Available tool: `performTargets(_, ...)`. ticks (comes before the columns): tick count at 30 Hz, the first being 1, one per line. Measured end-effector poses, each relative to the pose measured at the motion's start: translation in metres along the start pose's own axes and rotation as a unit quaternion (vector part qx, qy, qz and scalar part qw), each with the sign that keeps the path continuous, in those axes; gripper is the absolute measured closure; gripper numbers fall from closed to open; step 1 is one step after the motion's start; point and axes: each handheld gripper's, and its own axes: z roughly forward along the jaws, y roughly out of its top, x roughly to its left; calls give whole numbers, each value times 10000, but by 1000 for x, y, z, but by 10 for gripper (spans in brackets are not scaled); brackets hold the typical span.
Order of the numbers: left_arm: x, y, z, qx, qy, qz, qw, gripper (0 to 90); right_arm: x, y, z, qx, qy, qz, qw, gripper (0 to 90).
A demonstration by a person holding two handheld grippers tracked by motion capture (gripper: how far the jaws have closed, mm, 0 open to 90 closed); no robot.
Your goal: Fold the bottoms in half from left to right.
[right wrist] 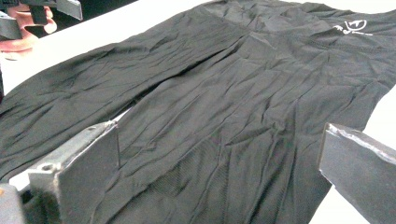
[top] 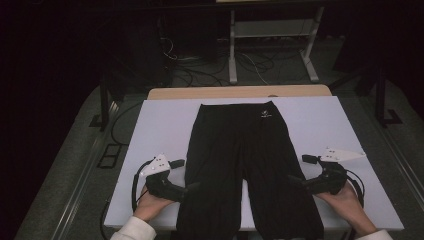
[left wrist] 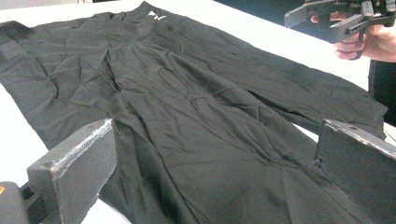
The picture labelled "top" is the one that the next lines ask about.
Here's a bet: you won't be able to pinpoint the white floor cable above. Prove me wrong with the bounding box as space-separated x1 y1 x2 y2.
239 53 269 86

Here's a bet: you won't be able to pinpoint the black metal stand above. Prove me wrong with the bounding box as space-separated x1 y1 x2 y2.
89 73 126 132
328 63 404 128

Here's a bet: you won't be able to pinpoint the person's right hand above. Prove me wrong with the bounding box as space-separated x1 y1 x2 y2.
314 181 378 238

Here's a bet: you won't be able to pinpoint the black pants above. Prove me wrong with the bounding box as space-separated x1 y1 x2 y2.
175 100 325 240

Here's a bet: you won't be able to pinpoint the black cable under table edge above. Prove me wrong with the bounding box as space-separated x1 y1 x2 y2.
99 199 113 240

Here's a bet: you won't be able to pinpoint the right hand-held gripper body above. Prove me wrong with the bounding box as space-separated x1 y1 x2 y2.
301 147 367 196

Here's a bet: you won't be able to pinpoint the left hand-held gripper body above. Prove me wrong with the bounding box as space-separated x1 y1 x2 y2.
138 153 186 203

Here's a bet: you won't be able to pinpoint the person's left hand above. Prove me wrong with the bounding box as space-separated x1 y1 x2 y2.
133 184 178 223

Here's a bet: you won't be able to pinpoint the white foam board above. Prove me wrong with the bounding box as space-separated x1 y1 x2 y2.
103 95 405 232

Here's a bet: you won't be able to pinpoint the white metal stand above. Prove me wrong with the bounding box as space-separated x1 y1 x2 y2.
228 5 325 85

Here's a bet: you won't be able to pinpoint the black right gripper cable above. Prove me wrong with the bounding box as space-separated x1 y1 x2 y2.
344 169 366 208

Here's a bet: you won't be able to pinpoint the black looped floor cable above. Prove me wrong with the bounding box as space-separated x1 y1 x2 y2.
110 101 144 146

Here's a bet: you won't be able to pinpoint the black floor frame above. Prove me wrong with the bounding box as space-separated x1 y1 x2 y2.
97 143 129 169

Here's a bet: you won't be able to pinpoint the wooden table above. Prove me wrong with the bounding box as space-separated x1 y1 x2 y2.
147 84 333 100

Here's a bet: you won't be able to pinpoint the tangle of black floor cables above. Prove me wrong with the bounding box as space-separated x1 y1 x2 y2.
159 36 278 88

